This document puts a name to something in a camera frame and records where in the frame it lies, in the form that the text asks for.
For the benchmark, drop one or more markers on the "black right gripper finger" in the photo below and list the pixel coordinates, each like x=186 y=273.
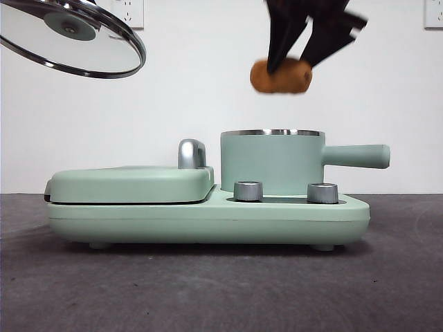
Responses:
x=330 y=38
x=282 y=31

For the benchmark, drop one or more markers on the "glass lid with green knob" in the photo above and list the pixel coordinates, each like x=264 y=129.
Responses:
x=69 y=34

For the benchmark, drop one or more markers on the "silver control knob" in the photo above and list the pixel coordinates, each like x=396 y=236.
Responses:
x=248 y=191
x=322 y=193

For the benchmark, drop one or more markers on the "green breakfast machine base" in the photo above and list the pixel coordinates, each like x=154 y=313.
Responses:
x=207 y=224

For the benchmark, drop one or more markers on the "green griddle cover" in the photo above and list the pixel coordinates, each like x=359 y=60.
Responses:
x=128 y=185

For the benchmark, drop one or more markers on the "white wall socket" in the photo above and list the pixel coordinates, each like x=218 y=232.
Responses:
x=434 y=14
x=133 y=17

